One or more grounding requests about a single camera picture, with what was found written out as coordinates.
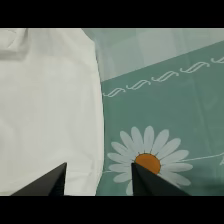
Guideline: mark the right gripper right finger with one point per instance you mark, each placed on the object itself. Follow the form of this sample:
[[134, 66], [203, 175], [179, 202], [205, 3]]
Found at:
[[150, 185]]

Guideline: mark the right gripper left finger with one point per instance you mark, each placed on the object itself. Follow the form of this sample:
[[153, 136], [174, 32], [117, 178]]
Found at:
[[46, 185]]

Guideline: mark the white shirt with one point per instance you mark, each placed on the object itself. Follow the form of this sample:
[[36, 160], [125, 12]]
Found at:
[[46, 110]]

